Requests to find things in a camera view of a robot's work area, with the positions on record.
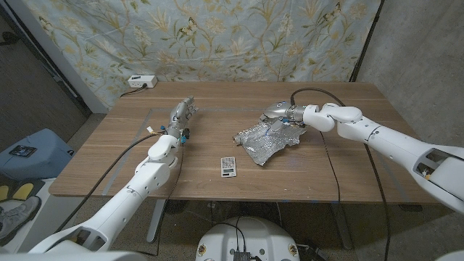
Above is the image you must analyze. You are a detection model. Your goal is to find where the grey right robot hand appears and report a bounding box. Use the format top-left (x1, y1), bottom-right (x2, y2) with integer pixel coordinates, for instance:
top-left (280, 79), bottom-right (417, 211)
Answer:
top-left (260, 101), bottom-right (307, 132)

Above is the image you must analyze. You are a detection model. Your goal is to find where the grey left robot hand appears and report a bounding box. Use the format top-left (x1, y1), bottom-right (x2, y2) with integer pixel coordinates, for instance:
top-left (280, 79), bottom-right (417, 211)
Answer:
top-left (166, 95), bottom-right (199, 141)

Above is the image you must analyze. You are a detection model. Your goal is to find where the aluminum foil sheet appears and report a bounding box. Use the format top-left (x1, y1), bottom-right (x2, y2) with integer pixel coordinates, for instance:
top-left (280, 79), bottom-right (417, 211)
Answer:
top-left (233, 117), bottom-right (307, 167)

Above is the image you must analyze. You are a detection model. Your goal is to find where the small white calculator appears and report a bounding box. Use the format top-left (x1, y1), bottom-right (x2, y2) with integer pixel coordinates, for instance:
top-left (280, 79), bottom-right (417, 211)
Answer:
top-left (220, 156), bottom-right (237, 178)

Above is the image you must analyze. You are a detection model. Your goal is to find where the white power outlet box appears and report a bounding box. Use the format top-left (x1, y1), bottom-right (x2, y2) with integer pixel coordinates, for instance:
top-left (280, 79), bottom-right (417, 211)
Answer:
top-left (127, 75), bottom-right (158, 88)

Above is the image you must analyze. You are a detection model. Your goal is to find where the floral printed backdrop cloth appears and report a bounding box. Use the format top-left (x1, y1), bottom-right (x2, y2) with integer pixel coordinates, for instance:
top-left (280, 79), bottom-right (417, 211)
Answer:
top-left (21, 0), bottom-right (381, 109)

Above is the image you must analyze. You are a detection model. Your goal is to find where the black backdrop stand pole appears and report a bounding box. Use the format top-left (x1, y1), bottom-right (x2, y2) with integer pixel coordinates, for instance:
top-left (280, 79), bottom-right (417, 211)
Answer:
top-left (349, 0), bottom-right (385, 83)

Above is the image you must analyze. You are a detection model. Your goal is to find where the white table leg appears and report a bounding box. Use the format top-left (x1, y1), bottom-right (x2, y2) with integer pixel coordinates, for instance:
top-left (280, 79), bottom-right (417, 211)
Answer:
top-left (146, 199), bottom-right (166, 243)

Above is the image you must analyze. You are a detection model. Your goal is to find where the white robot torso base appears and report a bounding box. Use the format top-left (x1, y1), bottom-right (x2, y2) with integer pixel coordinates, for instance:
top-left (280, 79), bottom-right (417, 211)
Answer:
top-left (195, 216), bottom-right (301, 261)

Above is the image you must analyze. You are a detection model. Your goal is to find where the grey table leg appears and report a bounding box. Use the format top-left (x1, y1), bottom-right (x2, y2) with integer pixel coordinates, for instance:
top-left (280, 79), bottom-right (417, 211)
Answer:
top-left (329, 202), bottom-right (355, 250)

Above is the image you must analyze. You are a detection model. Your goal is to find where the black card with print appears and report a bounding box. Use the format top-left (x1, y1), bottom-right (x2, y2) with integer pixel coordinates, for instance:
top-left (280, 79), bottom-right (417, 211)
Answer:
top-left (9, 144), bottom-right (38, 158)

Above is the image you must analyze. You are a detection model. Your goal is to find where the grey sneaker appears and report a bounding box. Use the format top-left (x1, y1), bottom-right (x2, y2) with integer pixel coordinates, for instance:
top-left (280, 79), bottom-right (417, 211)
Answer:
top-left (0, 196), bottom-right (42, 242)

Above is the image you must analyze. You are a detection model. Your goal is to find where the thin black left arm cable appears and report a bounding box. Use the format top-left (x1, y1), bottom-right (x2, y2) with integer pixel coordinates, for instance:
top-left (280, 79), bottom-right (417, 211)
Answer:
top-left (136, 144), bottom-right (186, 257)

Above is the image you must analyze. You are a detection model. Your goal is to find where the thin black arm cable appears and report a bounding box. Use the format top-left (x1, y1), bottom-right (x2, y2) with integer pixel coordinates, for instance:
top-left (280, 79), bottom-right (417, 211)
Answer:
top-left (136, 144), bottom-right (186, 257)
top-left (318, 130), bottom-right (341, 204)

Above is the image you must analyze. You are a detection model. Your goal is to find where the black outlet power cord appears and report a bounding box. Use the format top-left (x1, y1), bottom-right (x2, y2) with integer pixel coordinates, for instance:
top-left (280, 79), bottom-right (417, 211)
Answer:
top-left (120, 83), bottom-right (148, 98)

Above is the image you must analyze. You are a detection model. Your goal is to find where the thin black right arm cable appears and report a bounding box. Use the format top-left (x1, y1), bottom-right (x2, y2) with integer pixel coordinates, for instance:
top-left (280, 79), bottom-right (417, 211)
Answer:
top-left (318, 130), bottom-right (341, 204)

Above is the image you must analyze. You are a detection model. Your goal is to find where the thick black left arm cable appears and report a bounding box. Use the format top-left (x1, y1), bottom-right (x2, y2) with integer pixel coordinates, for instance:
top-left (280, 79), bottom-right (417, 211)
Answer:
top-left (54, 132), bottom-right (164, 233)

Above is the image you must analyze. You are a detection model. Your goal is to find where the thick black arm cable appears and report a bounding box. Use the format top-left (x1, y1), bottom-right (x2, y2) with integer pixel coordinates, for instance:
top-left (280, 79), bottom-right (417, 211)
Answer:
top-left (54, 132), bottom-right (164, 233)
top-left (289, 87), bottom-right (391, 261)

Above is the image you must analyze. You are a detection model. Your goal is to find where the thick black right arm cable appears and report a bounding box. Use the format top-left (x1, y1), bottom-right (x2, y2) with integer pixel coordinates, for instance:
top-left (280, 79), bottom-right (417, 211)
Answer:
top-left (289, 87), bottom-right (391, 261)

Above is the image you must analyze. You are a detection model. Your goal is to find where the black torso cable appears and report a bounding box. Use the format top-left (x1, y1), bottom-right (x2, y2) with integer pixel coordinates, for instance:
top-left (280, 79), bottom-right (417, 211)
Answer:
top-left (213, 216), bottom-right (247, 253)

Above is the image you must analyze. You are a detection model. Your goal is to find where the grey-white slanted frame post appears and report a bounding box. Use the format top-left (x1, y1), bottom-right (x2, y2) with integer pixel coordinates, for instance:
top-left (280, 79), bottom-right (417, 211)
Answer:
top-left (5, 0), bottom-right (109, 114)

